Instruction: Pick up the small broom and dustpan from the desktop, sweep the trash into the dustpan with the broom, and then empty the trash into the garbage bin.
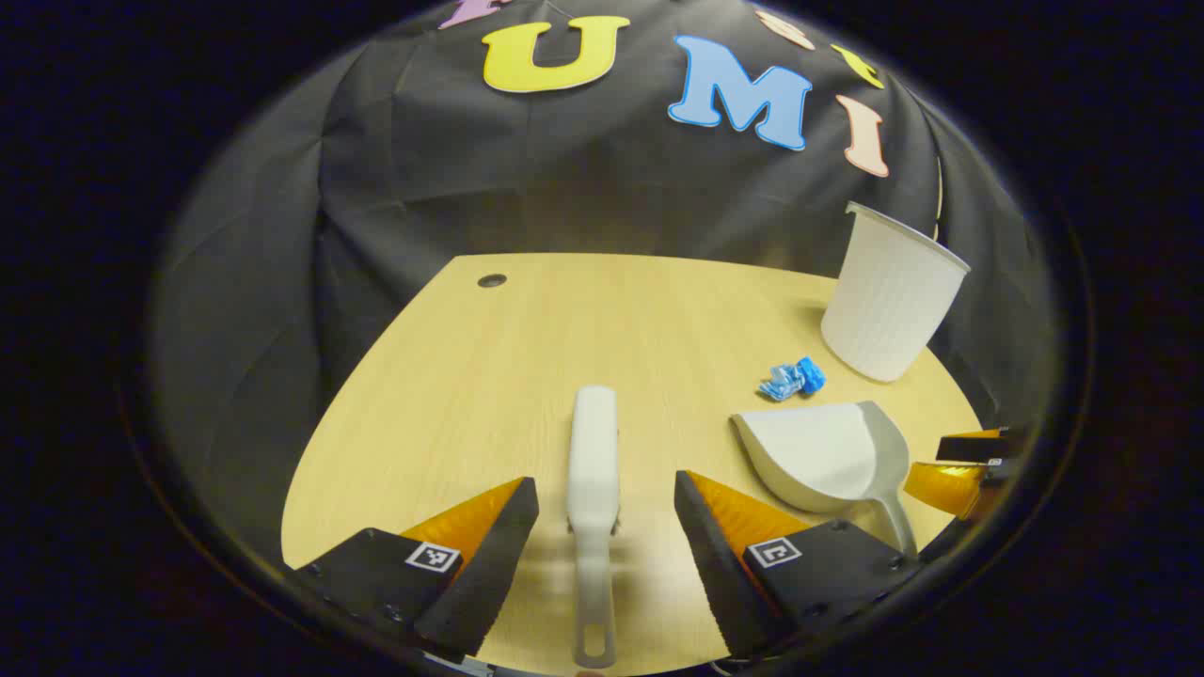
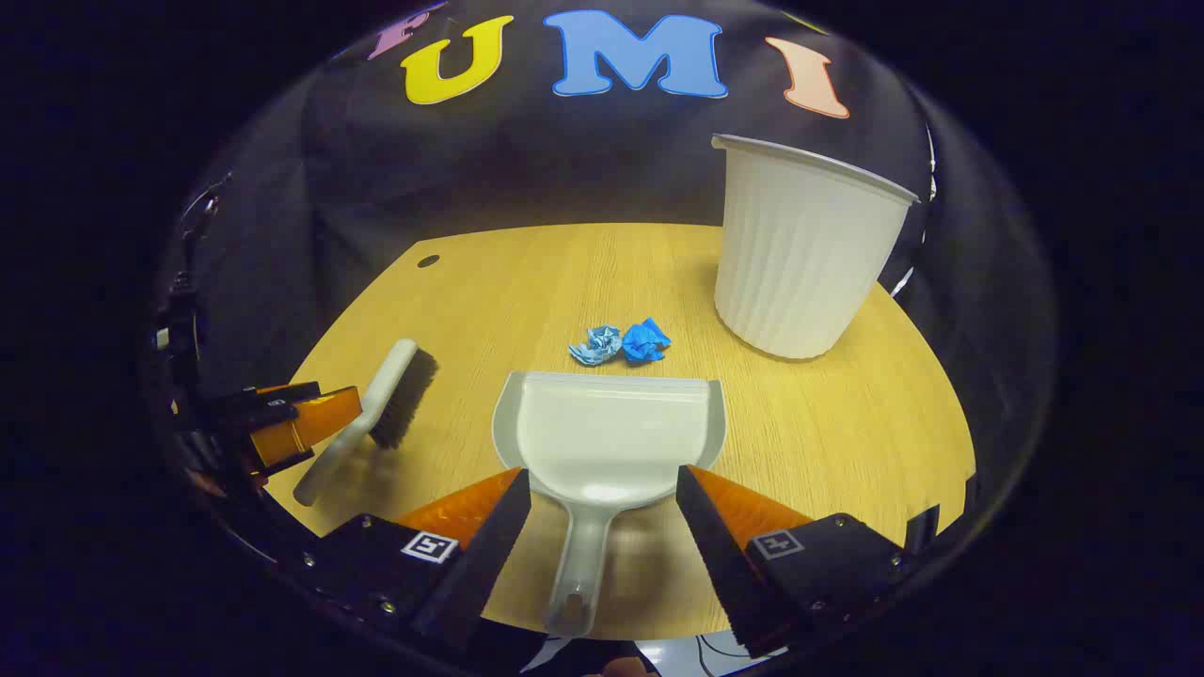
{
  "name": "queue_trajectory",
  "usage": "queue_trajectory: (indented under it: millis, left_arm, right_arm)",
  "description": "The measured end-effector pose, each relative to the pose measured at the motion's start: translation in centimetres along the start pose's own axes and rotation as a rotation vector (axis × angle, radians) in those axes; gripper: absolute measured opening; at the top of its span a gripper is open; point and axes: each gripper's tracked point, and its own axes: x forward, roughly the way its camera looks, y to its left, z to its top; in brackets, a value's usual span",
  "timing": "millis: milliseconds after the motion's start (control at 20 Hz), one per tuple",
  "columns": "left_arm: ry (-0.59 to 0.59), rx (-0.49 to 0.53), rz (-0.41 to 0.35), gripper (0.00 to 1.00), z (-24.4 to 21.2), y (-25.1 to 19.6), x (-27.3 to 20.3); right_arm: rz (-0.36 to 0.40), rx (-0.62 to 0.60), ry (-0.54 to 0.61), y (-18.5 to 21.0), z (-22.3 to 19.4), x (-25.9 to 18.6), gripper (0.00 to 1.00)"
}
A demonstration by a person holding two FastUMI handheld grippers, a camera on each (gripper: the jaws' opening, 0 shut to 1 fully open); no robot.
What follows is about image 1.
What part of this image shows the blue paper trash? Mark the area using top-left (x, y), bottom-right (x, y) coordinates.
top-left (758, 356), bottom-right (827, 402)

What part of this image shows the white dustpan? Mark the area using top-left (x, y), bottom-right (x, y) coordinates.
top-left (731, 401), bottom-right (919, 558)

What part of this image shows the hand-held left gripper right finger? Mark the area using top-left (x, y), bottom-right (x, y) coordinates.
top-left (673, 470), bottom-right (927, 659)

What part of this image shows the small white broom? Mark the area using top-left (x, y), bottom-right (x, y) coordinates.
top-left (566, 386), bottom-right (622, 669)

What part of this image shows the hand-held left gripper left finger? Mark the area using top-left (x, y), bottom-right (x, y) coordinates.
top-left (287, 477), bottom-right (540, 659)

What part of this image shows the black backdrop cloth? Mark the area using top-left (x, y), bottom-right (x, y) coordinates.
top-left (150, 0), bottom-right (1054, 565)

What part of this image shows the white ribbed garbage bin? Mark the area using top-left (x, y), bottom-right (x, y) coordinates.
top-left (820, 201), bottom-right (971, 383)

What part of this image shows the light wooden desktop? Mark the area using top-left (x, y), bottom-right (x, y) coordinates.
top-left (280, 252), bottom-right (984, 676)

